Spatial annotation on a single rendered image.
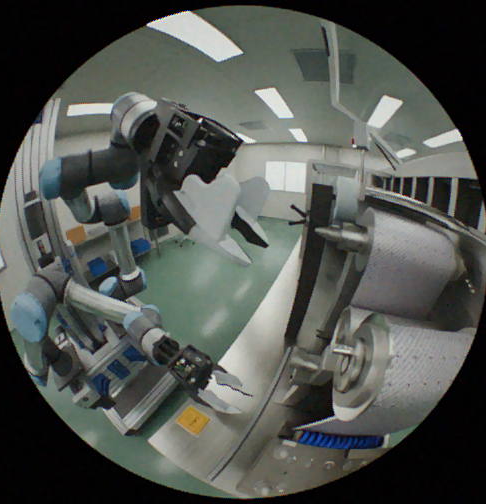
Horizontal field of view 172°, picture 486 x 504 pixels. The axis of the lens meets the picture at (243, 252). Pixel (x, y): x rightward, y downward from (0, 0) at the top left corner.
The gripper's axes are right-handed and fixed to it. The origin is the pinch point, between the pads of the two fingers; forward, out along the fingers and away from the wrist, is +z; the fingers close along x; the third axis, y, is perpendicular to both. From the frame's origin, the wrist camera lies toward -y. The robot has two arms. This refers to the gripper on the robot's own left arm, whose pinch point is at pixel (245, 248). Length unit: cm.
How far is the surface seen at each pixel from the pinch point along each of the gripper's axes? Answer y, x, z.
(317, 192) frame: 6.5, 26.3, 0.5
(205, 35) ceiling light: 63, 66, -144
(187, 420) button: -39.4, -17.6, 23.0
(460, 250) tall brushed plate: 33, 24, 37
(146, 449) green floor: -131, -73, 58
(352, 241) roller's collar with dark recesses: 6.0, 21.2, 12.9
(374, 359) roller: 4.8, -2.9, 16.7
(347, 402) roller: 1.0, -6.1, 19.7
